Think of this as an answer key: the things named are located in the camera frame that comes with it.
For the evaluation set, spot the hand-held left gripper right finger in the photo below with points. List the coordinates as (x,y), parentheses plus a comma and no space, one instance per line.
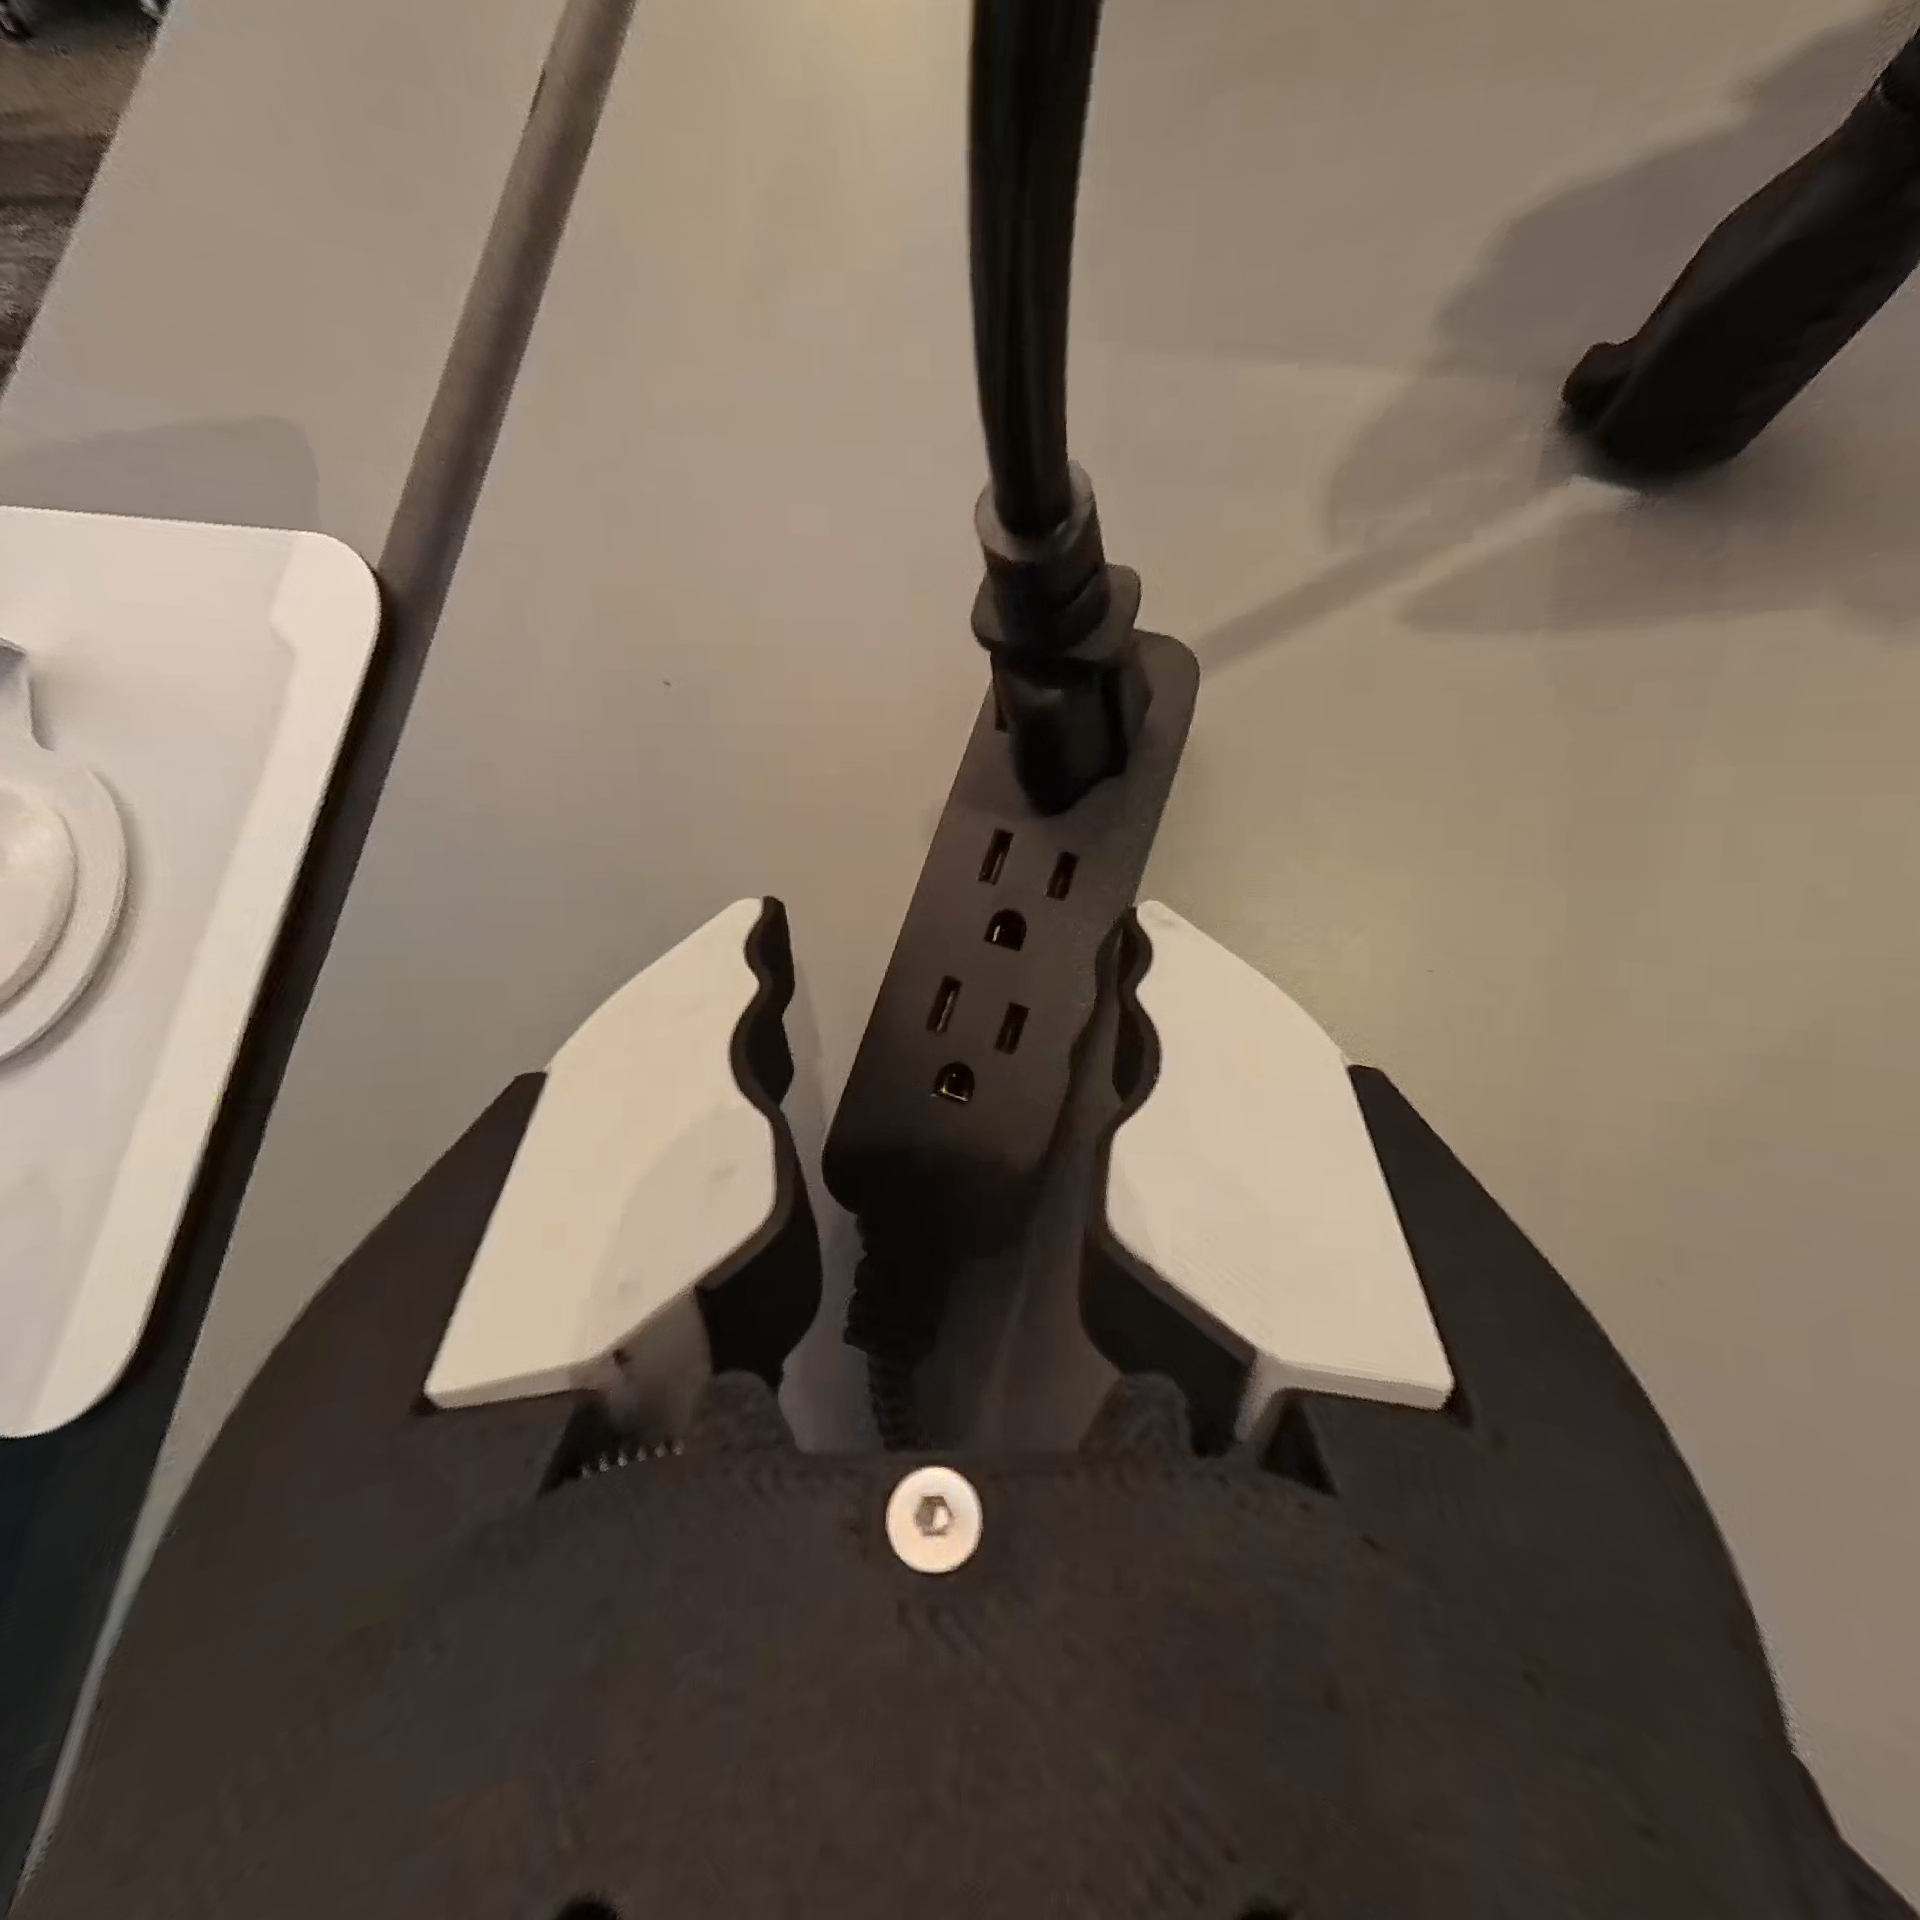
(1260,1188)

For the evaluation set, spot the black power strip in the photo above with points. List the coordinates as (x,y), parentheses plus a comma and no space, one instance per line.
(963,961)

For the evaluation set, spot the white stand with flat base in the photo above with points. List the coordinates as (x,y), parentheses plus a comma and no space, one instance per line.
(221,902)

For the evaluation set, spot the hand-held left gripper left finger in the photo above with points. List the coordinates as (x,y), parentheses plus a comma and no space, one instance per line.
(612,1167)

